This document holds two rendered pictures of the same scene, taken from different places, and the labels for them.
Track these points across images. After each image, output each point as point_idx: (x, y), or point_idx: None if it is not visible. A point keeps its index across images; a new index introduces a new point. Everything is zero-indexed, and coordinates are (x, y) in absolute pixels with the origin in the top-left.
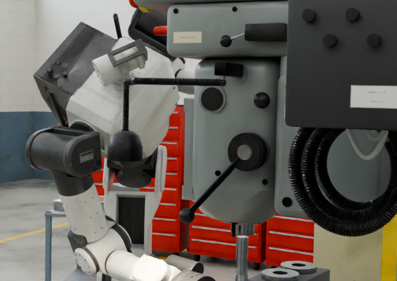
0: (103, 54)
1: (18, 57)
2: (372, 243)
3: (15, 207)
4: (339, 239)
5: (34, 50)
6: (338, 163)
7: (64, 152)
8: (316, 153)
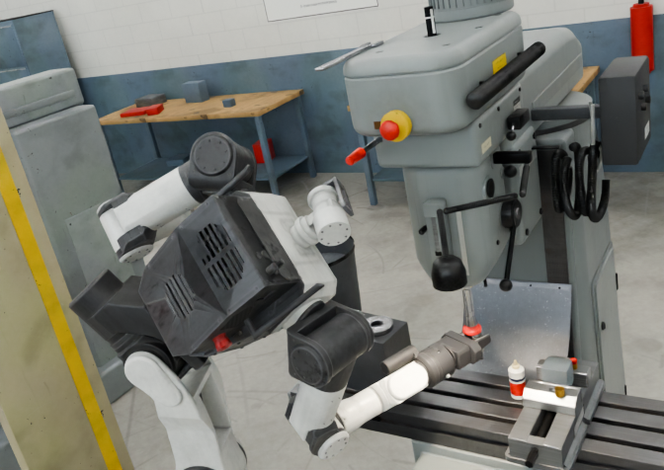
0: (263, 219)
1: None
2: (44, 335)
3: None
4: (13, 355)
5: None
6: (534, 190)
7: (366, 333)
8: (558, 186)
